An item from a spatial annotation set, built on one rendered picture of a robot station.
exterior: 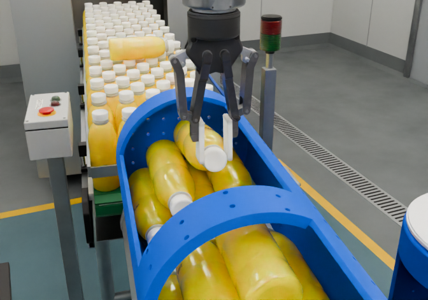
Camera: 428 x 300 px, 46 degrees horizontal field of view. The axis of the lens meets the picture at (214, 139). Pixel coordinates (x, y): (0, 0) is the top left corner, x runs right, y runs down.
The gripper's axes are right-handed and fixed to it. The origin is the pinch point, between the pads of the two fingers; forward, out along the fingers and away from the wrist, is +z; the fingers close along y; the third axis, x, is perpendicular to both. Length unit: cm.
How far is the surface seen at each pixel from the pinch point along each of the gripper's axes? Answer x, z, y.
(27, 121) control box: 46, 12, -33
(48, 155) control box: 46, 21, -30
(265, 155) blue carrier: -4.9, 1.3, 6.9
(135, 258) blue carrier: -13.4, 10.3, -14.4
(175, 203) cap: -1.2, 10.0, -6.7
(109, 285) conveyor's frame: 72, 85, -19
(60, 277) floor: 127, 122, -41
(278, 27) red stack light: 70, -1, 37
